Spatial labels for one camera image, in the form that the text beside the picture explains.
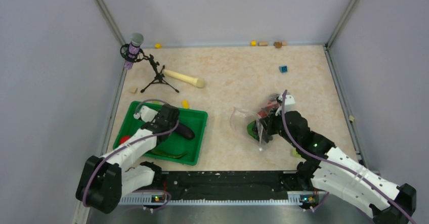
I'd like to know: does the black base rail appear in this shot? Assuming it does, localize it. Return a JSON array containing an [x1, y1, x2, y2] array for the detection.
[[143, 170, 318, 201]]

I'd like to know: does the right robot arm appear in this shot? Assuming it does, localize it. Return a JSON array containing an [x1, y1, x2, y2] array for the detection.
[[255, 111, 416, 223]]

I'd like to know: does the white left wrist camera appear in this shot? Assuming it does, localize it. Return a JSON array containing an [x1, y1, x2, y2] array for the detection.
[[133, 105, 158, 122]]

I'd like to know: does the yellow block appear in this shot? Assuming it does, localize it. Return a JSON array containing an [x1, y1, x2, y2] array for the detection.
[[182, 100, 190, 109]]

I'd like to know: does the purple studio microphone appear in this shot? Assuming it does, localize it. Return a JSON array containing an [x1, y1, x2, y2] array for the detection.
[[120, 33, 144, 70]]

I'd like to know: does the cream toy microphone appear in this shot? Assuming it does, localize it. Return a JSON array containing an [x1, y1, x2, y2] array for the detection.
[[164, 69, 206, 88]]

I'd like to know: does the peach fruit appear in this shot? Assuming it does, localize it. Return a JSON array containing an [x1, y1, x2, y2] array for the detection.
[[119, 136, 131, 145]]

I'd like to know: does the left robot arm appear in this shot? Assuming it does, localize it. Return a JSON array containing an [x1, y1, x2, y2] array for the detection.
[[75, 104, 180, 214]]

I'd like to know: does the clear zip top bag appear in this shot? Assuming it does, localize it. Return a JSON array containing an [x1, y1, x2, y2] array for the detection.
[[229, 94, 279, 151]]

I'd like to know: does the blue toy brick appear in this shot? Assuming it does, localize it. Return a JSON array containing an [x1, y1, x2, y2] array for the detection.
[[279, 65, 288, 73]]

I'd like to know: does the tan wooden block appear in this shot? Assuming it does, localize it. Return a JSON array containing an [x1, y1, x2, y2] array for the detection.
[[128, 87, 138, 94]]

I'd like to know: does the red lychee fruit bunch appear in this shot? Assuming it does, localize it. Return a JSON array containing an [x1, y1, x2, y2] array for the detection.
[[257, 98, 279, 118]]

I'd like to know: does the green plastic tray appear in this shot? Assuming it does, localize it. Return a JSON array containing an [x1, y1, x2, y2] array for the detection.
[[113, 101, 208, 166]]

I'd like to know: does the green bok choy vegetable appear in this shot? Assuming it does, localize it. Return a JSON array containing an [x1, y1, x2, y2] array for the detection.
[[246, 120, 260, 141]]

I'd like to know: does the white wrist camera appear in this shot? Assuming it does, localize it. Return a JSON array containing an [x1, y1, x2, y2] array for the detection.
[[133, 105, 158, 122], [275, 94, 295, 116]]

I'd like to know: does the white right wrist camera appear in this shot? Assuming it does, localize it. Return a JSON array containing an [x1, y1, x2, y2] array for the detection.
[[275, 94, 295, 116]]

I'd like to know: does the purple eggplant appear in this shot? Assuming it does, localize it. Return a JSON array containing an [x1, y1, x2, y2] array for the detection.
[[175, 123, 195, 140]]

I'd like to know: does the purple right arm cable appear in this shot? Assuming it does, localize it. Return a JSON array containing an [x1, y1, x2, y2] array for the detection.
[[281, 89, 416, 224]]

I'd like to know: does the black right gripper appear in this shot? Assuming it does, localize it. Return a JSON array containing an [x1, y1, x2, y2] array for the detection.
[[260, 106, 299, 147]]

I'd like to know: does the light green block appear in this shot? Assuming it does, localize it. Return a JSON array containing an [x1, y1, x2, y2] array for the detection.
[[291, 149, 301, 158]]

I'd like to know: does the black tripod stand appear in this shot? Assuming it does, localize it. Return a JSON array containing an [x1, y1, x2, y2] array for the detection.
[[140, 54, 180, 93]]

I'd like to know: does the brown wooden piece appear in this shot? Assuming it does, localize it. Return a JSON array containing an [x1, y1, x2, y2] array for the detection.
[[273, 41, 283, 49]]

